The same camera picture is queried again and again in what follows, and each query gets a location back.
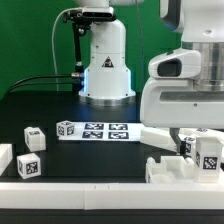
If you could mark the small white tagged cube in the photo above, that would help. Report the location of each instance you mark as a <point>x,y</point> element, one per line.
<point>65,128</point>

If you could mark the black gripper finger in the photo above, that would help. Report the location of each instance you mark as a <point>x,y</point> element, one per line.
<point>180,145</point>

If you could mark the long white chair back post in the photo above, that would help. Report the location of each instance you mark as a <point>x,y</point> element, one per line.
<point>160,137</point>

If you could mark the white sheet with tags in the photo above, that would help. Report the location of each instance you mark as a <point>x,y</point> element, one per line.
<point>98,131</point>

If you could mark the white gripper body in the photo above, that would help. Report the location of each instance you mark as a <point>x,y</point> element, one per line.
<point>173,103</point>

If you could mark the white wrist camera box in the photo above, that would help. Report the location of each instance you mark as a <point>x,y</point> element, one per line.
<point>177,64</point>

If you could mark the white tagged cube front left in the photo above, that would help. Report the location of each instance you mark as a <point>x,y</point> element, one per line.
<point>29,165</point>

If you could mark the white chair seat piece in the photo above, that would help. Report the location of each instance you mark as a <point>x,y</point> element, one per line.
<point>176,169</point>

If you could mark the white U-shaped boundary frame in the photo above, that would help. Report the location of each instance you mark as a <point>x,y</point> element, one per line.
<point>92,196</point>

